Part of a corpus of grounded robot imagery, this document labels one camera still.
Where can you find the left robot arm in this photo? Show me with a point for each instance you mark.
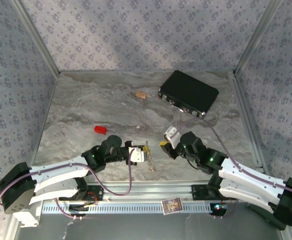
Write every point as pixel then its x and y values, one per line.
pixel 61 170

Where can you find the red toy brick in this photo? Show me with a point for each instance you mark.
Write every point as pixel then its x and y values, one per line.
pixel 100 130

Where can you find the small wooden tag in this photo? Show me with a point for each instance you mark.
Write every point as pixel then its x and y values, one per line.
pixel 141 95

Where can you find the black hard case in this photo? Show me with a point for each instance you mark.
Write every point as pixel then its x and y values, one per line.
pixel 189 91

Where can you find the small controller board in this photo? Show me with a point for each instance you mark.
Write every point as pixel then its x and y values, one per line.
pixel 219 208
pixel 78 208

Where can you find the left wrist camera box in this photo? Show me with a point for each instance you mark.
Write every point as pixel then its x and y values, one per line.
pixel 137 156

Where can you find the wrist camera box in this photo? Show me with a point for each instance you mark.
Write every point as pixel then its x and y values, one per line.
pixel 137 156
pixel 172 136

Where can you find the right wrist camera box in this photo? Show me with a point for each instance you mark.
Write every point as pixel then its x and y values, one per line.
pixel 172 136

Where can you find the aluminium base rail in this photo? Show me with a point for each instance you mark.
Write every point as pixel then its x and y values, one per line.
pixel 145 190

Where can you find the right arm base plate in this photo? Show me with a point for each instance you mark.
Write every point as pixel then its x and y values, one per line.
pixel 198 192

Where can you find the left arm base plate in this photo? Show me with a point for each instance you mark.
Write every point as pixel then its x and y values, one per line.
pixel 98 193

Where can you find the printed card on rail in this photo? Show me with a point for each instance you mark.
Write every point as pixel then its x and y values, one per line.
pixel 172 205

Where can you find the aluminium side rail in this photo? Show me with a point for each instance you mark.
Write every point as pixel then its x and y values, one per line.
pixel 250 120
pixel 39 135

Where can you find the white plastic bracket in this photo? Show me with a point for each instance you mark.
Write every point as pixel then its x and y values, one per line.
pixel 31 221

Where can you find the aluminium frame post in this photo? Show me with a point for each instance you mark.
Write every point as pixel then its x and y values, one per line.
pixel 37 40
pixel 258 37

